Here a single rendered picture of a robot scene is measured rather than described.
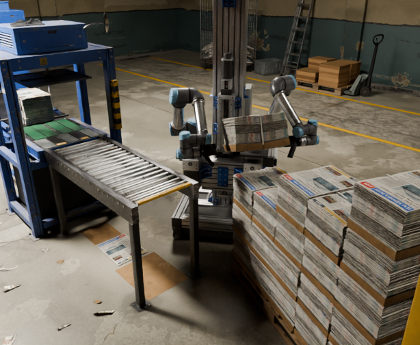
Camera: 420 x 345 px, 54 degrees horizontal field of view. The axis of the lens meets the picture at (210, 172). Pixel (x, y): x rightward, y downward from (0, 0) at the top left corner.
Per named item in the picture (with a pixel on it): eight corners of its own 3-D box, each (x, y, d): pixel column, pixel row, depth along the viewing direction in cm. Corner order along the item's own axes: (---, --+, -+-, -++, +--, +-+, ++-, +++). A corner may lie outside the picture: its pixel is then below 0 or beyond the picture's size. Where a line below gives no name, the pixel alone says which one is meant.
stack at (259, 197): (272, 257, 344) (279, 165, 309) (373, 367, 246) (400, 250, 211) (230, 268, 330) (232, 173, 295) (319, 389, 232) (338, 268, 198)
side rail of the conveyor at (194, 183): (199, 197, 295) (199, 181, 290) (193, 199, 292) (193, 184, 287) (104, 146, 385) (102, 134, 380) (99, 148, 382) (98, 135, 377)
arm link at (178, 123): (187, 138, 342) (191, 96, 294) (169, 139, 340) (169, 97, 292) (186, 126, 348) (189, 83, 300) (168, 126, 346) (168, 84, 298)
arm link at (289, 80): (253, 131, 343) (276, 73, 308) (266, 127, 352) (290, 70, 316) (263, 139, 337) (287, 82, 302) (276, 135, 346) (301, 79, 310)
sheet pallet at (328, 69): (361, 89, 877) (365, 61, 853) (340, 96, 826) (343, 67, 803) (313, 80, 958) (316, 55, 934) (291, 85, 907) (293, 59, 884)
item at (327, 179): (332, 165, 251) (332, 164, 250) (366, 185, 227) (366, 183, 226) (280, 176, 238) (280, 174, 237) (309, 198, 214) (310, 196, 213)
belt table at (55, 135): (108, 143, 387) (107, 133, 383) (39, 161, 348) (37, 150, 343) (74, 126, 434) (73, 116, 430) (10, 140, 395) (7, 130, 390)
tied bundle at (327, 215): (360, 222, 236) (366, 185, 227) (399, 250, 211) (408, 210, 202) (302, 235, 224) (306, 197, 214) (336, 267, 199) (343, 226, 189)
